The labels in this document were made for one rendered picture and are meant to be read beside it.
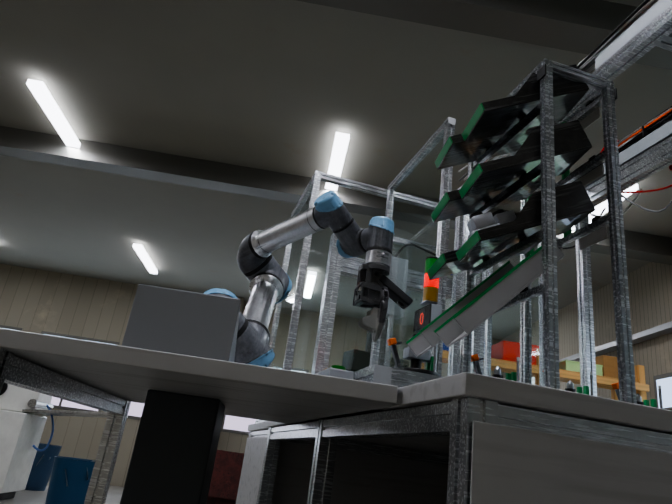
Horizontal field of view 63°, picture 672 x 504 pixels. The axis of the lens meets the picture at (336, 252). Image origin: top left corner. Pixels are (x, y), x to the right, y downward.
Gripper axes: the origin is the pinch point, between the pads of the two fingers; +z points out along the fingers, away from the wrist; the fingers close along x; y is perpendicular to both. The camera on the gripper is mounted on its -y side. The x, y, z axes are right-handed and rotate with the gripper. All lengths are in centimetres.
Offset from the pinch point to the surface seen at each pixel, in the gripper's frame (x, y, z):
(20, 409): -517, 197, 20
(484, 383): 75, 11, 22
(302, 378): 52, 30, 22
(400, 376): 16.6, -0.9, 12.3
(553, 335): 53, -16, 6
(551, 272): 54, -16, -6
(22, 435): -512, 186, 44
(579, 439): 75, -4, 27
